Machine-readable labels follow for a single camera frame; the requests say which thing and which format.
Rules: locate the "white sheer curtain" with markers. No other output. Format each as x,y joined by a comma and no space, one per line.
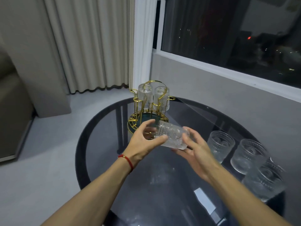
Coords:
144,44

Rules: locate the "beige pleated curtain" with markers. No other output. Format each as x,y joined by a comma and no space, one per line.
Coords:
89,44

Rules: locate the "person's right hand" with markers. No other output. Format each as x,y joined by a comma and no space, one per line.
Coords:
202,160

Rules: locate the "person's left hand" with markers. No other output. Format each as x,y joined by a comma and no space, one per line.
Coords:
138,145

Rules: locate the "person's left forearm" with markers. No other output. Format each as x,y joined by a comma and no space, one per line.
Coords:
94,197

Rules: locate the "person's right forearm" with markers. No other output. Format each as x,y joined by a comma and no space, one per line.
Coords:
242,200

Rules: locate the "clear embossed glass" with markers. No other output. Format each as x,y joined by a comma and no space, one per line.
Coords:
264,181
145,96
220,145
161,98
247,157
171,135

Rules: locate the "round dark glass table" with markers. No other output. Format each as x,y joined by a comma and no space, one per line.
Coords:
103,150

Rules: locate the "white framed window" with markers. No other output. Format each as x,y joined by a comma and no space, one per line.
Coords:
223,25

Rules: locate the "brown sofa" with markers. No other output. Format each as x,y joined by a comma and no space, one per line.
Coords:
14,115

